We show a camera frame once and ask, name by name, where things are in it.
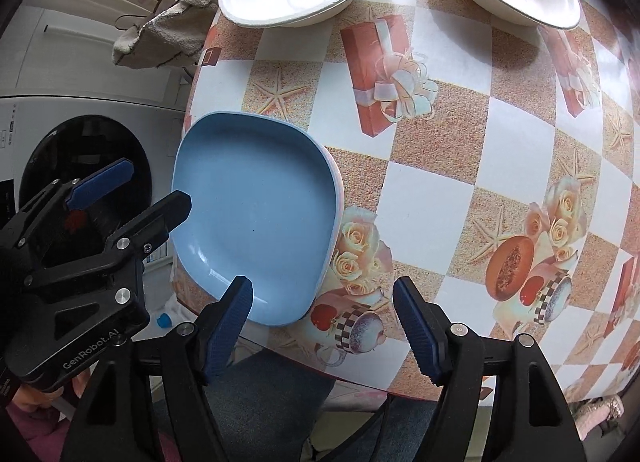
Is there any white cabinet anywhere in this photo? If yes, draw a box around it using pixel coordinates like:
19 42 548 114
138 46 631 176
0 0 201 102

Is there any pink glitter slipper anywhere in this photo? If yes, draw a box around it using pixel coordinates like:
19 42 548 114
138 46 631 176
570 394 626 438

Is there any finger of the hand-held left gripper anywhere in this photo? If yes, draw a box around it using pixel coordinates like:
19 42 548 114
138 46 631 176
0 158 135 263
22 190 192 295

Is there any person's jeans leg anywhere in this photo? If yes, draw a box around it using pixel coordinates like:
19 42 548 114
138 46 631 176
150 342 451 462

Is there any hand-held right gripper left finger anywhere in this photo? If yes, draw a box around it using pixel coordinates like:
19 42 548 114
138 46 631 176
60 276 256 462

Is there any beige towel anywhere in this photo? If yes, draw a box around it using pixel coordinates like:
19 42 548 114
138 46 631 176
111 0 233 70

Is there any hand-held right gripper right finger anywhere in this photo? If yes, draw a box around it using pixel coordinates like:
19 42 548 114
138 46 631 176
392 277 588 462

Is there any printed checkered tablecloth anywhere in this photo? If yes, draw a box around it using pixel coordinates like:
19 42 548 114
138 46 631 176
172 0 640 400

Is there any white washing machine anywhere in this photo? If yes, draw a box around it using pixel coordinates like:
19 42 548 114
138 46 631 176
0 94 193 263

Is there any blue square plate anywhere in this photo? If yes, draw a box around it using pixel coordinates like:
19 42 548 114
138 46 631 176
170 112 346 327

